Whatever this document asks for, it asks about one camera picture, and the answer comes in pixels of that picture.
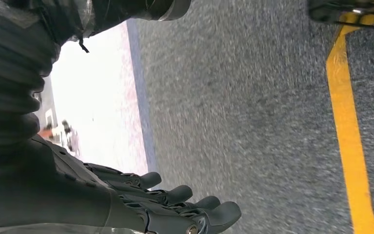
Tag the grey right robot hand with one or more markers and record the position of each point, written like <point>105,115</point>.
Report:
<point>45,200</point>

